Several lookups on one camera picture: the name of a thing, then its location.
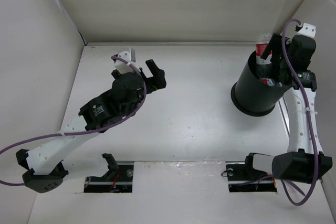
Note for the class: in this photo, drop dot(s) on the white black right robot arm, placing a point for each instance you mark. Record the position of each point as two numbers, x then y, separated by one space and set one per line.
304 160

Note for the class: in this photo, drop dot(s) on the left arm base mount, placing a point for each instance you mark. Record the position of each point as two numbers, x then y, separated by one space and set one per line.
122 182

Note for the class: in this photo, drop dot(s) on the clear bottle red label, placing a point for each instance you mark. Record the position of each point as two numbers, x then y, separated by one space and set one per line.
261 46

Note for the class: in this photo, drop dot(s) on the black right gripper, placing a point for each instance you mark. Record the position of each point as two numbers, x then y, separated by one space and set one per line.
275 43

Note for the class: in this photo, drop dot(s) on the black round bin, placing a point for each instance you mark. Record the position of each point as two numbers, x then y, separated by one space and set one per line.
250 95

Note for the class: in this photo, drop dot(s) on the clear bottle orange blue label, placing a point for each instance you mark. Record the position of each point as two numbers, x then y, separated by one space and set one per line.
271 82

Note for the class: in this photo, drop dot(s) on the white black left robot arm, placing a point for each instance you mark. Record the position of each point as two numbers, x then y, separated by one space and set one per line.
50 164

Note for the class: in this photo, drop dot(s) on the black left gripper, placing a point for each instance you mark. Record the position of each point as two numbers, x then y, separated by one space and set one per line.
158 75

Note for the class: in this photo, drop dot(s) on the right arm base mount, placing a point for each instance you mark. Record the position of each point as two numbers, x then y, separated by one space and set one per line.
242 178

